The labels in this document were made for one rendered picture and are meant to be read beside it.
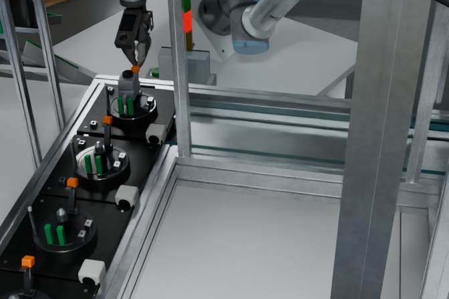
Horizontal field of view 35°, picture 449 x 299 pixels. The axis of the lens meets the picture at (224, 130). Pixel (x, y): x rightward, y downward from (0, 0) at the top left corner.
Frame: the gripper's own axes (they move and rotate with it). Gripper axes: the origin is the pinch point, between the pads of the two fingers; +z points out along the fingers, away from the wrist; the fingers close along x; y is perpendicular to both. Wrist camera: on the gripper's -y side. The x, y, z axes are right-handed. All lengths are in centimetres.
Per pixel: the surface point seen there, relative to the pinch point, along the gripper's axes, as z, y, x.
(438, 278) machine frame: 2, -63, -80
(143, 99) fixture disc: 8.0, -4.4, -2.7
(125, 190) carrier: 7.9, -42.7, -9.3
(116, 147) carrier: 7.9, -27.2, -2.1
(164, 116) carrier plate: 9.9, -8.9, -9.6
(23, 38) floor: 107, 186, 137
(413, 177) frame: 10, -24, -77
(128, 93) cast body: 1.9, -10.9, -0.8
